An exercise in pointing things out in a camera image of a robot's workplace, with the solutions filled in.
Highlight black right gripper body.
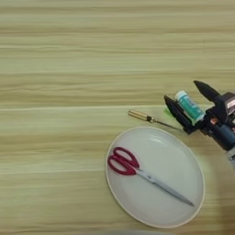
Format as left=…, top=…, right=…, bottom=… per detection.
left=196, top=109, right=235, bottom=151

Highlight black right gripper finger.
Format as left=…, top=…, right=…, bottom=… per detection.
left=193, top=80, right=222, bottom=103
left=163, top=95, right=197, bottom=135

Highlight teal white glue stick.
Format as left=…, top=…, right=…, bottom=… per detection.
left=174, top=90, right=206, bottom=123

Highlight round beige plate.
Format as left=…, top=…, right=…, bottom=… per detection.
left=105, top=126, right=206, bottom=229

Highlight red handled scissors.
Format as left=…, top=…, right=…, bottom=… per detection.
left=107, top=146, right=196, bottom=207

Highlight black box with white label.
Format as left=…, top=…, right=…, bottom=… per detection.
left=213, top=91, right=235, bottom=124

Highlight yellow handled screwdriver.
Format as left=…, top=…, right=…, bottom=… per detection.
left=128, top=108, right=185, bottom=132

